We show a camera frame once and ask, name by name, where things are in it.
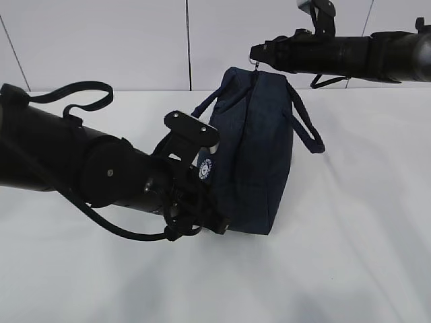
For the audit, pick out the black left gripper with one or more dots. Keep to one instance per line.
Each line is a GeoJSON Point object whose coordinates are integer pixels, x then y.
{"type": "Point", "coordinates": [187, 206]}

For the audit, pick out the dark navy lunch bag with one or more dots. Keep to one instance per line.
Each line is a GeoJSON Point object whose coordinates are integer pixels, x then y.
{"type": "Point", "coordinates": [257, 115]}

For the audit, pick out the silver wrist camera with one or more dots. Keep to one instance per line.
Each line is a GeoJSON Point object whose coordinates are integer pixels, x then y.
{"type": "Point", "coordinates": [322, 13]}
{"type": "Point", "coordinates": [188, 136]}

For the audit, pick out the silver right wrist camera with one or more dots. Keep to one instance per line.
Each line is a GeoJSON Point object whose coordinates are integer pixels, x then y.
{"type": "Point", "coordinates": [322, 13]}

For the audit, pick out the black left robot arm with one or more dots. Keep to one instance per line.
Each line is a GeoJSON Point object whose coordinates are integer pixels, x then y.
{"type": "Point", "coordinates": [91, 169]}

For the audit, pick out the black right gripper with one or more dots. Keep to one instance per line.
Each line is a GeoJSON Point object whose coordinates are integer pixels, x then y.
{"type": "Point", "coordinates": [279, 52]}

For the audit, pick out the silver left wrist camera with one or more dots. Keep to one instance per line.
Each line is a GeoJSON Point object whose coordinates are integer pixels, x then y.
{"type": "Point", "coordinates": [188, 136]}

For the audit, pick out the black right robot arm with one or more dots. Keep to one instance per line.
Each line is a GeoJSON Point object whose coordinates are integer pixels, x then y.
{"type": "Point", "coordinates": [383, 57]}

